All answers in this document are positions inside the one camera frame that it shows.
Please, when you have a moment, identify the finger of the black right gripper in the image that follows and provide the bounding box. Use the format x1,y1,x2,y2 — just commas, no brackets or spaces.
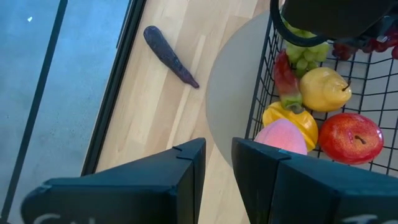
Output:
334,15,398,48

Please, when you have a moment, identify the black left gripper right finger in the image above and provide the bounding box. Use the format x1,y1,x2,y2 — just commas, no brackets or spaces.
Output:
231,137,398,224

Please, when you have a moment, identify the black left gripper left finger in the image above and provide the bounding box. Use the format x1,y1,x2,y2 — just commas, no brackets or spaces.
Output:
20,138,207,224

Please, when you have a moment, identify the red grape bunch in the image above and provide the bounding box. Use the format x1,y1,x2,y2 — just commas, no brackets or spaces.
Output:
331,26,398,62

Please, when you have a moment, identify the green grape bunch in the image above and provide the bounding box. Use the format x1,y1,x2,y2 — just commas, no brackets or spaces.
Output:
281,18,331,78

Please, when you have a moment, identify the pink peach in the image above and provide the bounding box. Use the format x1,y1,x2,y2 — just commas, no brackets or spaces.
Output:
253,118,308,156

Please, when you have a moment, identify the red apple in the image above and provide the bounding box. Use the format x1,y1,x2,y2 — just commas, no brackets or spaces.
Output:
317,112,385,166

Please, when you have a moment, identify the yellow bell pepper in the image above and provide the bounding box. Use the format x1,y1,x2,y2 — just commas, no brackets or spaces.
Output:
261,101,320,153

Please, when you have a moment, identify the yellow pear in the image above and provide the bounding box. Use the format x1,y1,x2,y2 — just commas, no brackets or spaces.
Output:
298,67,353,113

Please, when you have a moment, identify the black wire basket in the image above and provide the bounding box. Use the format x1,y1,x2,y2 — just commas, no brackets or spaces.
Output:
244,0,398,179

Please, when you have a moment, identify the purple eggplant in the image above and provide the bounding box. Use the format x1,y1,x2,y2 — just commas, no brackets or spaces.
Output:
142,25,200,90

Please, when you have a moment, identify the grey round mat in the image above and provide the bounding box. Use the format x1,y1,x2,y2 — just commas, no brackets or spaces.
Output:
205,11,272,169

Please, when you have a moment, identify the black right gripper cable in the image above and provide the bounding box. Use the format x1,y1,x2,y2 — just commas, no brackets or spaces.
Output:
269,0,327,47

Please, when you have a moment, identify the black table frame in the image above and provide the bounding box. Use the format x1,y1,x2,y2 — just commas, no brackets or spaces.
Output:
80,0,147,177

